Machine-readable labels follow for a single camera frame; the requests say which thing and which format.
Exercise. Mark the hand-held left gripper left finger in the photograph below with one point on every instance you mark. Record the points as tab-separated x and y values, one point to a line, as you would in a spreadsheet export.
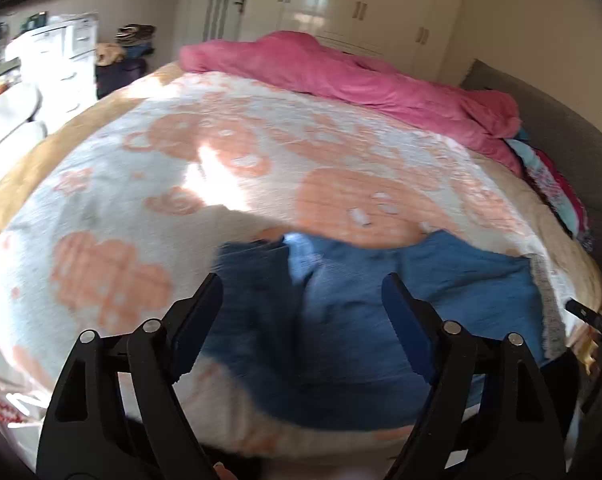
196	327

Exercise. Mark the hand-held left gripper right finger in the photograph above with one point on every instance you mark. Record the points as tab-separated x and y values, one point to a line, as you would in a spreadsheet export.
406	320

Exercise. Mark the blue denim pants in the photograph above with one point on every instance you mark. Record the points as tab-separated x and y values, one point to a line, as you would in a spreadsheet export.
341	335

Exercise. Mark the white and orange printed blanket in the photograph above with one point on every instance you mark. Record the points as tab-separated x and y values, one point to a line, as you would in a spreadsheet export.
131	210

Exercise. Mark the stack of colourful folded clothes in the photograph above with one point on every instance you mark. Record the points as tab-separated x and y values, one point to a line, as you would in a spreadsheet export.
546	175

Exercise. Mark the grey padded headboard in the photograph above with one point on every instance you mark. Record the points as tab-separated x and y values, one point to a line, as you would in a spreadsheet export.
556	125

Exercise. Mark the red and white patterned cloth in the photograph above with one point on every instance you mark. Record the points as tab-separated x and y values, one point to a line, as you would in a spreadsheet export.
6	407

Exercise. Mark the pink duvet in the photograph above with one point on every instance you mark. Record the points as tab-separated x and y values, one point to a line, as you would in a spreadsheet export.
331	70

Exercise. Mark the dark purple suitcase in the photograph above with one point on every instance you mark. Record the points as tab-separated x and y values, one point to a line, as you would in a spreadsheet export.
118	77

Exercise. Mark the white padded chair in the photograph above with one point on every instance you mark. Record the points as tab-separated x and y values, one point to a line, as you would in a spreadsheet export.
6	120

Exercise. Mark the white drawer cabinet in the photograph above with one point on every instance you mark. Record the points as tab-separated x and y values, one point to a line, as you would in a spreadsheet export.
66	70

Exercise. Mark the pile of loose clothes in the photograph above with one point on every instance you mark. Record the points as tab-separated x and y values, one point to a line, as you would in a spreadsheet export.
128	40

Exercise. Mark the white door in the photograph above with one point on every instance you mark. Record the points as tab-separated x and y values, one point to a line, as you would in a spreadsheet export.
231	22

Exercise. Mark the white wardrobe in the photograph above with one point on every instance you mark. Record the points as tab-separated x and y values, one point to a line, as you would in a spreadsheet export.
381	10

